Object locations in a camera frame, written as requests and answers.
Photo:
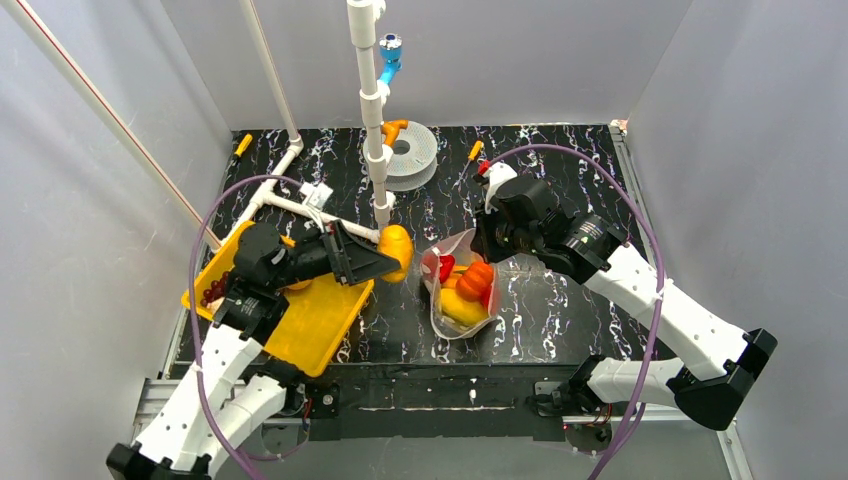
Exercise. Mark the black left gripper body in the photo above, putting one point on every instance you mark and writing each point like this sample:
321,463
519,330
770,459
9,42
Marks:
337,253

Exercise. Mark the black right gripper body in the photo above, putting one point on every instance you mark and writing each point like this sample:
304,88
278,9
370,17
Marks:
494,232

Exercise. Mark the toy orange fruit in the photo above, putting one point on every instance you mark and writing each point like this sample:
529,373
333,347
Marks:
397,243

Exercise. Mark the yellow toy bell pepper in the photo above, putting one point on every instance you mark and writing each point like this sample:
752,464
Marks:
452,279

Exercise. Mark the orange toy pumpkin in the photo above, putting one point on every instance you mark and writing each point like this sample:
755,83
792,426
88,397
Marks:
476,283

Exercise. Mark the clear polka dot zip bag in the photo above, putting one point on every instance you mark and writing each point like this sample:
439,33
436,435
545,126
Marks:
458,245

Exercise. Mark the yellow toy mango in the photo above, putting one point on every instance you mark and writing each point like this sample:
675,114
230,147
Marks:
466,313

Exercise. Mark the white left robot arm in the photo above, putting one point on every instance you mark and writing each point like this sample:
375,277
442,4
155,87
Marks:
233,387

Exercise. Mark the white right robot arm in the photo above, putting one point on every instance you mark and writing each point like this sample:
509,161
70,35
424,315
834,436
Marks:
716,363

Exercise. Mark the toy peach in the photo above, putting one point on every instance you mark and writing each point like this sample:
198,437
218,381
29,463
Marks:
299,285

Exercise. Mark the purple toy grapes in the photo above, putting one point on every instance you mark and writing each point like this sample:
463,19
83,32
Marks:
215,291

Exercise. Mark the yellow plastic tray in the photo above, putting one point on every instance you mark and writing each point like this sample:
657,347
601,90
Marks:
295,298

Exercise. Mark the yellow screwdriver right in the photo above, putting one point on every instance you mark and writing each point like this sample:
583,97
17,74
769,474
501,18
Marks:
470,168

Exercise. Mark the grey filament spool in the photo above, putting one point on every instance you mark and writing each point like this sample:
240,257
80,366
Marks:
414,159

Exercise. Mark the white pvc pipe stand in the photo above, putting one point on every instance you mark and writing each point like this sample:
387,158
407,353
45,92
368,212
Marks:
362,19

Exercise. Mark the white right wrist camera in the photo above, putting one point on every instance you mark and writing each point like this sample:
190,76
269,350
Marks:
495,175

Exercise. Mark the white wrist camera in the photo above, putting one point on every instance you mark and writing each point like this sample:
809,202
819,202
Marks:
495,175
315,195

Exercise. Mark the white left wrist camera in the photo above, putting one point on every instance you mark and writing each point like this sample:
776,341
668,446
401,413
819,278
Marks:
315,195

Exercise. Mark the orange clamp handle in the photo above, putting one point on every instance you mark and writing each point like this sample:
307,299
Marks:
391,130

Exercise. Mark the aluminium frame rail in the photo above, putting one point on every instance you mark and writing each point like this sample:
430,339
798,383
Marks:
203,423

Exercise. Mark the blue overhead camera mount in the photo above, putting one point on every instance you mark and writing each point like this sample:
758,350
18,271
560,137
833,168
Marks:
390,49

